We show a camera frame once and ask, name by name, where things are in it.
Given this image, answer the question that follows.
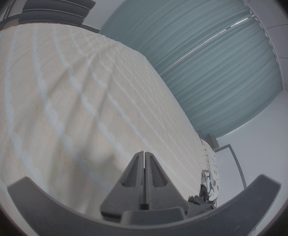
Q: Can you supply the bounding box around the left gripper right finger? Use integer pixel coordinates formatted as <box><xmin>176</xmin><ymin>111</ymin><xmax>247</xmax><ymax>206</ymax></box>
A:
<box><xmin>145</xmin><ymin>151</ymin><xmax>190</xmax><ymax>212</ymax></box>

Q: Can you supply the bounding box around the pile of clothes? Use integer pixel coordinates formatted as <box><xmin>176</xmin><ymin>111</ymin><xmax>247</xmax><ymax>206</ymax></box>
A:
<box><xmin>200</xmin><ymin>170</ymin><xmax>219</xmax><ymax>202</ymax></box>

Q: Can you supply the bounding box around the blue-green curtain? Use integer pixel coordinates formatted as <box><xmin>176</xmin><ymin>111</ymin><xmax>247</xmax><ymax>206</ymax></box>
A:
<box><xmin>100</xmin><ymin>0</ymin><xmax>254</xmax><ymax>75</ymax></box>
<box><xmin>159</xmin><ymin>14</ymin><xmax>283</xmax><ymax>138</ymax></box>

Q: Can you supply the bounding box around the black chest of drawers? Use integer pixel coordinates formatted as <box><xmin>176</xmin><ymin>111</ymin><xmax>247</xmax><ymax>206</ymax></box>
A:
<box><xmin>19</xmin><ymin>0</ymin><xmax>97</xmax><ymax>28</ymax></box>

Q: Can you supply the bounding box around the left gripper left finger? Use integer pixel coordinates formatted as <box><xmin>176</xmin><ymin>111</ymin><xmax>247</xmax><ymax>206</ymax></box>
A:
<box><xmin>100</xmin><ymin>151</ymin><xmax>144</xmax><ymax>216</ymax></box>

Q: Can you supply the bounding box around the grey bedside table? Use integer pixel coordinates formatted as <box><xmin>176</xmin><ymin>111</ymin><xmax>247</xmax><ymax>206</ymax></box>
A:
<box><xmin>197</xmin><ymin>131</ymin><xmax>219</xmax><ymax>148</ymax></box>

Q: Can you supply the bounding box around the white printed pillow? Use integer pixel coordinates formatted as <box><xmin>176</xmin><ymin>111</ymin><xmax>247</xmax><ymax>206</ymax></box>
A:
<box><xmin>203</xmin><ymin>139</ymin><xmax>220</xmax><ymax>184</ymax></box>

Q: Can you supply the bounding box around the bed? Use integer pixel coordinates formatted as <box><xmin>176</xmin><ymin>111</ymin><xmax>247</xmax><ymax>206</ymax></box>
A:
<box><xmin>0</xmin><ymin>24</ymin><xmax>246</xmax><ymax>218</ymax></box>

